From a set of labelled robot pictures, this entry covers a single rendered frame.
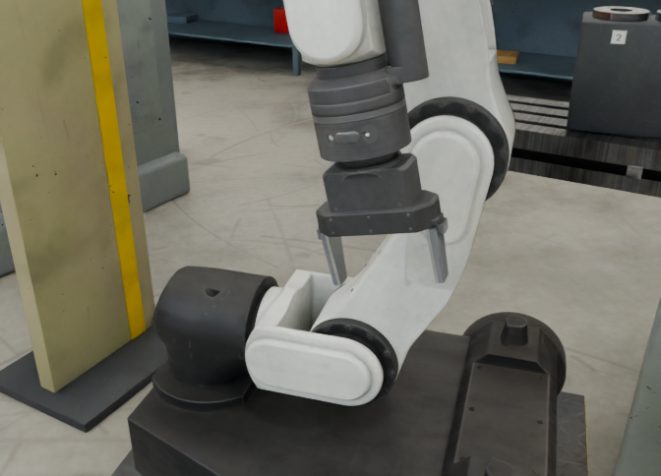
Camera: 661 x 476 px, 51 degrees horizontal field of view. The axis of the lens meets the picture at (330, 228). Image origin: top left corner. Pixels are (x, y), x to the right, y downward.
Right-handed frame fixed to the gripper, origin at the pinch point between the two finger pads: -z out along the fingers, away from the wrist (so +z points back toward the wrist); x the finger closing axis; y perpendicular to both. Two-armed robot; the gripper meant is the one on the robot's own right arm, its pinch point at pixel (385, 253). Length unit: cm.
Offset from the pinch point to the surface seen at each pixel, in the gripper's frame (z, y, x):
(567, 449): -59, 46, 11
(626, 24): 11, 66, 24
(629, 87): 0, 66, 24
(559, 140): -7, 62, 13
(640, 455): -81, 73, 23
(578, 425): -59, 53, 12
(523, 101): -4, 83, 5
